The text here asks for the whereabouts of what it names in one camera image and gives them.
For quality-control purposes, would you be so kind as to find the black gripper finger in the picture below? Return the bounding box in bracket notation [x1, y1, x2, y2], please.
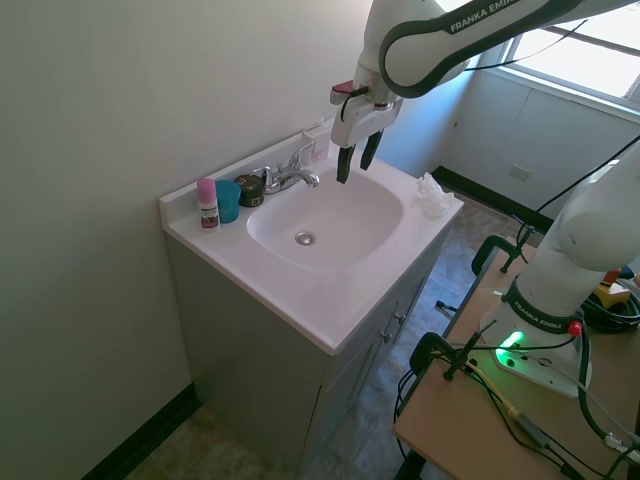
[335, 142, 359, 186]
[358, 128, 386, 173]

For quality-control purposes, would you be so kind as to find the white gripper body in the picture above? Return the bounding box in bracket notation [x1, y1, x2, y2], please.
[330, 94, 404, 150]

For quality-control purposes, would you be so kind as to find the white tissue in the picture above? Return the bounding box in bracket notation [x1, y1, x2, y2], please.
[412, 171, 457, 219]

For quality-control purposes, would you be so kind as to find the white cardboard box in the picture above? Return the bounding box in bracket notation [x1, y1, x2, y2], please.
[300, 124, 333, 164]

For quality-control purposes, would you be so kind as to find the chrome faucet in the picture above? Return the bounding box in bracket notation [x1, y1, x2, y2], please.
[252, 140, 322, 197]

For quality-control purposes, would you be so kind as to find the black round jar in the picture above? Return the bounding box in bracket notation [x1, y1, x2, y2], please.
[233, 172, 267, 209]

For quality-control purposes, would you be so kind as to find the teal plastic cup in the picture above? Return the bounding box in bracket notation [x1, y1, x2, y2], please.
[215, 179, 243, 225]

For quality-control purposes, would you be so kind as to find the grey vanity with white sink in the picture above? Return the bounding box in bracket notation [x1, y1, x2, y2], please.
[158, 128, 467, 469]

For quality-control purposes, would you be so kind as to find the white bottle with pink cap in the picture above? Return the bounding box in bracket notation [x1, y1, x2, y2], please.
[195, 177, 222, 234]

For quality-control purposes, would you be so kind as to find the black screw clamp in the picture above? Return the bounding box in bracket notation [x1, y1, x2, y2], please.
[409, 318, 499, 384]
[470, 224, 539, 277]

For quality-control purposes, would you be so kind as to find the window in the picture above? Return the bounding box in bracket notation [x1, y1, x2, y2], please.
[491, 0, 640, 120]

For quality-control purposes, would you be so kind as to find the wooden table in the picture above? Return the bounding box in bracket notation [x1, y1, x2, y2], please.
[393, 233, 640, 480]

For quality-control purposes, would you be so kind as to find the yellow emergency stop box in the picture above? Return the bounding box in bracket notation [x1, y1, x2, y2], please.
[596, 266, 637, 310]

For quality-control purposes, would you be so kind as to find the red and black wrist camera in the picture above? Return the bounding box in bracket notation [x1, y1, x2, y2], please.
[329, 81, 370, 107]

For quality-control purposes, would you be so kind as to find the yellow cable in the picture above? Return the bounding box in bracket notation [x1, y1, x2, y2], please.
[463, 363, 522, 417]

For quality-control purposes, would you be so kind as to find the coiled thick black cable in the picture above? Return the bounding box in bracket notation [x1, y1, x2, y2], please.
[578, 283, 640, 335]

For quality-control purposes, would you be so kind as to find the grey cable adapter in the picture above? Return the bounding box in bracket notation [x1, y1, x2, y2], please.
[514, 413, 552, 447]

